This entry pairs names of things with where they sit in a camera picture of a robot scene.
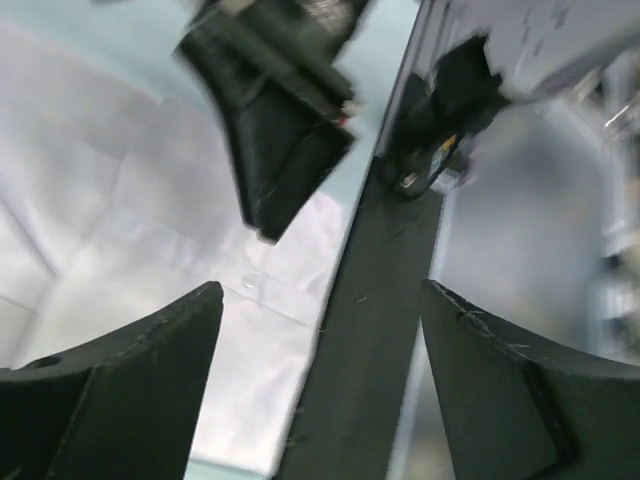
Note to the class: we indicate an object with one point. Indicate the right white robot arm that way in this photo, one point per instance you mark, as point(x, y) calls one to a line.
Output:
point(542, 53)

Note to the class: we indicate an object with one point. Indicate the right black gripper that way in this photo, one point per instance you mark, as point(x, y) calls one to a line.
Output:
point(281, 150)

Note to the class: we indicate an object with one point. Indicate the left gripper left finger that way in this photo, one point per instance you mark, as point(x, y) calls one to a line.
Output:
point(122, 406)

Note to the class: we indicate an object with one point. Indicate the white long sleeve shirt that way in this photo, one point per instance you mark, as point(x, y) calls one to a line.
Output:
point(115, 202)

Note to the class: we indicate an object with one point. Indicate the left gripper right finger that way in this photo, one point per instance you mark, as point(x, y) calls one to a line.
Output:
point(516, 405)

